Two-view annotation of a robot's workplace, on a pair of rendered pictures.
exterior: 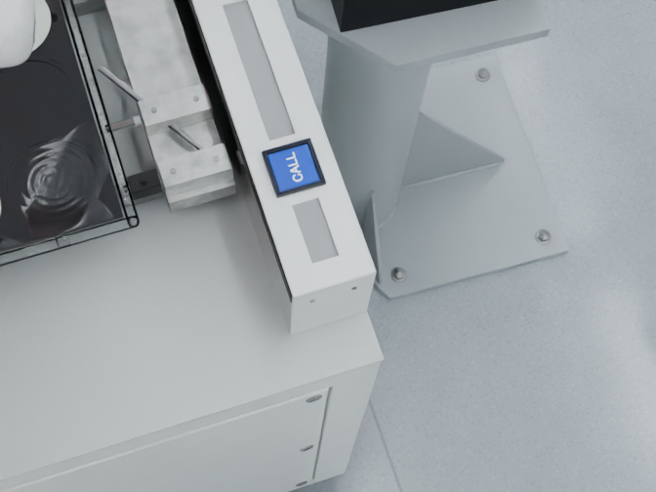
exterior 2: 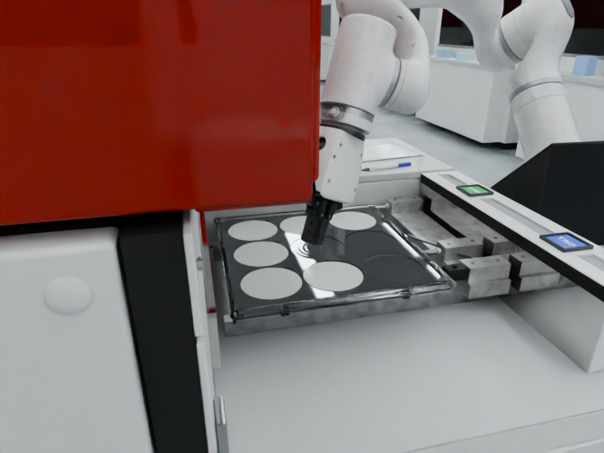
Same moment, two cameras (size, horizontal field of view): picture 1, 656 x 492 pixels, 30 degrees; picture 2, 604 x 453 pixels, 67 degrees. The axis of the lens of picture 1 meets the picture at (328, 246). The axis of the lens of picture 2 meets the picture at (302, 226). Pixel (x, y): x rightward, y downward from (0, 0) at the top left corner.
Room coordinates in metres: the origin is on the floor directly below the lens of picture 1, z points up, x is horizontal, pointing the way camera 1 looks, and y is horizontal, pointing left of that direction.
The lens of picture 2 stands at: (-0.20, 0.33, 1.29)
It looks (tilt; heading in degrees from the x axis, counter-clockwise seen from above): 24 degrees down; 12
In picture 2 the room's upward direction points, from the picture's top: straight up
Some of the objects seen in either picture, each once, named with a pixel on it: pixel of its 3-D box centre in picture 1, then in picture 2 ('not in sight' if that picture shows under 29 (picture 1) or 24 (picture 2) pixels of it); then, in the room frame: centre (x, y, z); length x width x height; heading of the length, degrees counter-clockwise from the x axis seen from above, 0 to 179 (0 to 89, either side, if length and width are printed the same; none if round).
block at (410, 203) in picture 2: not in sight; (404, 204); (0.85, 0.30, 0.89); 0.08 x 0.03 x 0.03; 115
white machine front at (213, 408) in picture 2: not in sight; (192, 245); (0.30, 0.58, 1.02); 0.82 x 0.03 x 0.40; 25
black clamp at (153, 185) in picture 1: (144, 184); (453, 271); (0.53, 0.22, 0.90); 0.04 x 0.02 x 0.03; 115
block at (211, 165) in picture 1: (195, 169); (484, 268); (0.56, 0.16, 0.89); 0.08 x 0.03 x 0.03; 115
